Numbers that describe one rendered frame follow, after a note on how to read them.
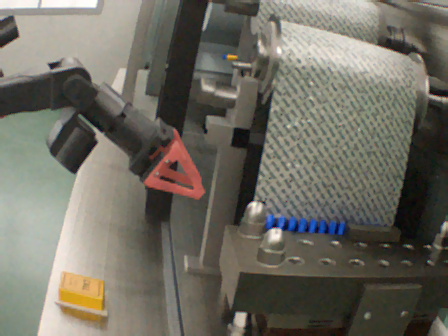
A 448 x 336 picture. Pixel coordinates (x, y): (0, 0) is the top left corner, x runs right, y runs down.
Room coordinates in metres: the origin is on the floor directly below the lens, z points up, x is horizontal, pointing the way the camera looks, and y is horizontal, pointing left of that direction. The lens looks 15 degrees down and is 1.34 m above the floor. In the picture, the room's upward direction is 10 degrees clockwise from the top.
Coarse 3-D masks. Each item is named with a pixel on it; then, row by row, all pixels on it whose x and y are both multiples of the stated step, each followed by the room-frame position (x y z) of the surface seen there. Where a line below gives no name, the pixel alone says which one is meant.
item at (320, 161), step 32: (288, 96) 0.94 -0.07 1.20; (288, 128) 0.94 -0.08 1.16; (320, 128) 0.95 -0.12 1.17; (352, 128) 0.95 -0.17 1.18; (384, 128) 0.96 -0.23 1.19; (288, 160) 0.94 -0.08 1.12; (320, 160) 0.95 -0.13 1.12; (352, 160) 0.96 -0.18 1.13; (384, 160) 0.96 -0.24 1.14; (256, 192) 0.94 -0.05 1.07; (288, 192) 0.94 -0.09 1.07; (320, 192) 0.95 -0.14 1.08; (352, 192) 0.96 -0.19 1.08; (384, 192) 0.97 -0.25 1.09; (384, 224) 0.97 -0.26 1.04
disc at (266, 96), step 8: (272, 16) 1.01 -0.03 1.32; (280, 24) 0.96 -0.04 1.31; (280, 32) 0.94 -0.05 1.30; (280, 40) 0.93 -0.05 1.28; (280, 48) 0.93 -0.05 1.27; (280, 56) 0.93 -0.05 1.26; (272, 72) 0.94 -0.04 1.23; (272, 80) 0.93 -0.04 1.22; (272, 88) 0.94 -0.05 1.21; (264, 96) 0.97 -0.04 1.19; (264, 104) 0.97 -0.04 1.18
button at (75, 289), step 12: (72, 276) 0.83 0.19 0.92; (84, 276) 0.84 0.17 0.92; (60, 288) 0.77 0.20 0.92; (72, 288) 0.79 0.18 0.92; (84, 288) 0.80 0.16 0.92; (96, 288) 0.81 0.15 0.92; (60, 300) 0.77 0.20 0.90; (72, 300) 0.77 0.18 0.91; (84, 300) 0.77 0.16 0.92; (96, 300) 0.78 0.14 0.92
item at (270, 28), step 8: (272, 24) 0.98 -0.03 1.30; (272, 32) 0.97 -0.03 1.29; (272, 40) 0.96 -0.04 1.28; (272, 48) 0.95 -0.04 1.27; (272, 56) 0.94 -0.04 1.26; (272, 64) 0.94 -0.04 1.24; (416, 64) 1.02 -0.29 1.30; (416, 72) 0.99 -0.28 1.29; (264, 80) 0.97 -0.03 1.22; (264, 88) 0.96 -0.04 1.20; (416, 96) 0.98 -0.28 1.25; (416, 104) 0.98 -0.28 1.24; (416, 112) 0.98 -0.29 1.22
